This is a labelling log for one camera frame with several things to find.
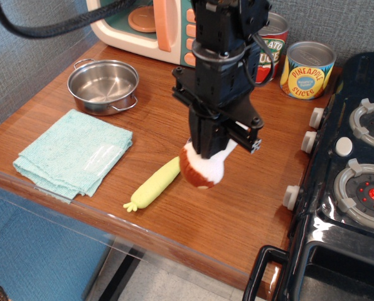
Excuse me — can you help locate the black braided cable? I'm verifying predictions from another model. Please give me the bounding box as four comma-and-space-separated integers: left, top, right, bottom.
0, 0, 137, 40

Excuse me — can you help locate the small steel pot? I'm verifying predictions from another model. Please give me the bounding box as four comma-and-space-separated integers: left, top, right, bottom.
67, 59, 139, 116

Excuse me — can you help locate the tomato sauce can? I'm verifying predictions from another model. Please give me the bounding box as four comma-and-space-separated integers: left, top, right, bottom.
256, 13, 290, 85

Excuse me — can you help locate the pineapple slices can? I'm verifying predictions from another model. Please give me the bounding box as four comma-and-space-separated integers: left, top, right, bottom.
280, 41, 336, 100

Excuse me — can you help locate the black toy stove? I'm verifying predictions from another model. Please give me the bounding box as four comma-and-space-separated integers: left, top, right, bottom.
243, 52, 374, 300

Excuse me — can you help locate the light blue folded cloth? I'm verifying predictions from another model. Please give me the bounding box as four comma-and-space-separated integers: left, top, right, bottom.
13, 109, 133, 204

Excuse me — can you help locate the spoon with yellow handle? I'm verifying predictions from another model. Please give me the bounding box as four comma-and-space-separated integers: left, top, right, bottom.
123, 156, 180, 213

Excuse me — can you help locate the brown white plush mushroom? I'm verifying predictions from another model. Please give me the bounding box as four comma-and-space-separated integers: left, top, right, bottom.
179, 132, 238, 189

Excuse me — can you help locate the teal toy microwave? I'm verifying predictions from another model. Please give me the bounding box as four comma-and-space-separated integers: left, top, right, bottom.
91, 0, 196, 67

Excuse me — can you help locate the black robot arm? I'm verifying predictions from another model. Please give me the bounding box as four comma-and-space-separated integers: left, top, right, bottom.
173, 1, 271, 159

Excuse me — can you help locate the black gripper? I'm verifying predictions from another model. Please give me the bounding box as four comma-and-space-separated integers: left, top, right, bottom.
172, 41, 264, 159

